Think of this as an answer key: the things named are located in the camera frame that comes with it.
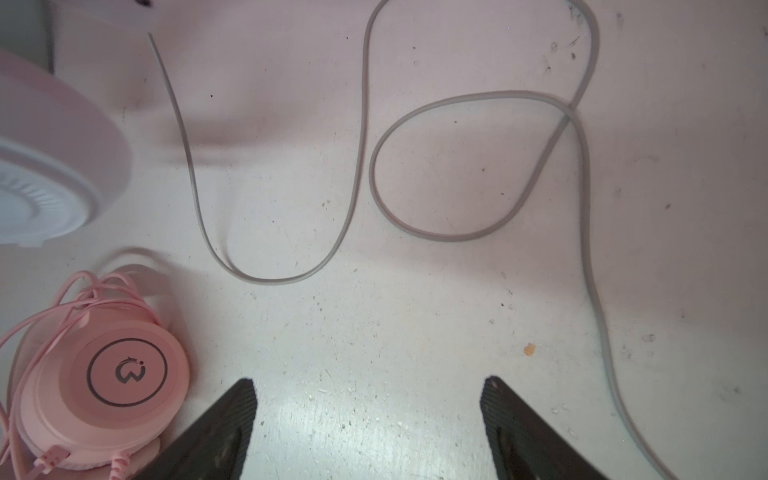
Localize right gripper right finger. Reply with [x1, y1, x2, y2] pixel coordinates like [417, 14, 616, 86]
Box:
[480, 376, 606, 480]

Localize pink headphone cable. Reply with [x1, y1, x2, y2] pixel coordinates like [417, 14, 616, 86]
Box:
[0, 269, 163, 480]

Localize pink cat-ear headphones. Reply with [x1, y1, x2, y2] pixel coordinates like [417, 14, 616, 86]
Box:
[1, 270, 190, 479]

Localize white headphones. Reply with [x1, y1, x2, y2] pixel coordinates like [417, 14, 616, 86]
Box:
[0, 0, 157, 248]

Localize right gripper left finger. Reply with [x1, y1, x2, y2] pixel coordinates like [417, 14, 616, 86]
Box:
[136, 378, 257, 480]

